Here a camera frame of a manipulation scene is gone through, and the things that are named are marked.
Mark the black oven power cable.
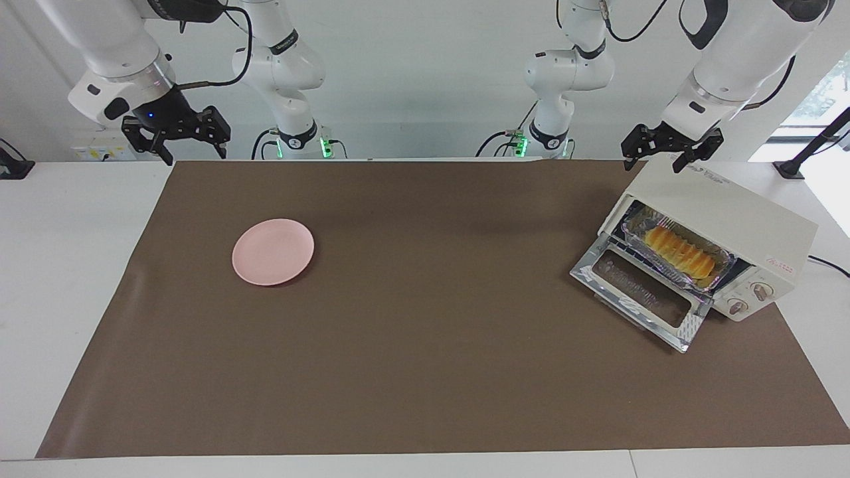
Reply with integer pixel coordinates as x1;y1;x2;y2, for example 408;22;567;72
809;254;850;278

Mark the glass oven door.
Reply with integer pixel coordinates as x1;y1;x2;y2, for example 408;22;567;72
570;234;715;353

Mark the brown table mat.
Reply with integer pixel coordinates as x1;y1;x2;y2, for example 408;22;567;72
35;159;850;459

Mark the pink round plate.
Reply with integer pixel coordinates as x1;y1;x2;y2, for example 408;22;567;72
232;218;315;287

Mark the golden ridged bread loaf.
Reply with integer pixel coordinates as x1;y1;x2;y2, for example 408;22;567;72
644;226;718;279

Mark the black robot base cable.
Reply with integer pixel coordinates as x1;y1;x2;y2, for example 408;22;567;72
474;100;540;159
250;128;280;161

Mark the aluminium foil tray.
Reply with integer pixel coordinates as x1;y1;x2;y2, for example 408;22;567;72
621;202;738;293

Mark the bright window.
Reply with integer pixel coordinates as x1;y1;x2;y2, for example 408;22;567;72
780;52;850;143

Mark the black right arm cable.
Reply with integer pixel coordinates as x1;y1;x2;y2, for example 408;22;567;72
176;3;254;90

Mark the cream toaster oven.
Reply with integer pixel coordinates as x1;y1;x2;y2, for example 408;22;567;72
598;159;819;323

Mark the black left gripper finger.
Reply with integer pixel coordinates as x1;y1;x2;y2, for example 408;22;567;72
671;129;724;175
621;126;655;172

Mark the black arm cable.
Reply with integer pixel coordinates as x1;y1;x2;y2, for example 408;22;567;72
601;0;798;110
176;3;254;90

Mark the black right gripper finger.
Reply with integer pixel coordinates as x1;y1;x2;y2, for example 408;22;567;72
196;106;232;160
122;116;175;167

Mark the black camera stand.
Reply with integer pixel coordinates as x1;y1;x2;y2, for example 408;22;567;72
774;106;850;180

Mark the white wall socket box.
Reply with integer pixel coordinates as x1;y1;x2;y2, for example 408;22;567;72
71;127;141;162

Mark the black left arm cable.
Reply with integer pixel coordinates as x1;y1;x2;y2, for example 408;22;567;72
601;0;798;110

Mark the black clamp mount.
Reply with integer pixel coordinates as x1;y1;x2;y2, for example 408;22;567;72
0;137;35;181

